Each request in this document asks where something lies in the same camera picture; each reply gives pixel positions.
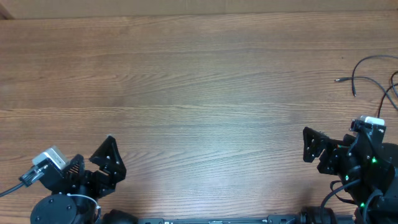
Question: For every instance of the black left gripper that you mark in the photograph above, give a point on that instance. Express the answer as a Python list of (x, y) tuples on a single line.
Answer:
[(113, 171)]

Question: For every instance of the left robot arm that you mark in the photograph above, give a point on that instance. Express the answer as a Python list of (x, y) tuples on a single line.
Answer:
[(63, 207)]

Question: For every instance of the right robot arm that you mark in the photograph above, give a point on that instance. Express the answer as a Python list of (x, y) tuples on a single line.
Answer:
[(366, 167)]

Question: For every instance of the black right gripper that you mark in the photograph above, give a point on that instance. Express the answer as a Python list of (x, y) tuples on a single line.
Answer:
[(314, 143)]

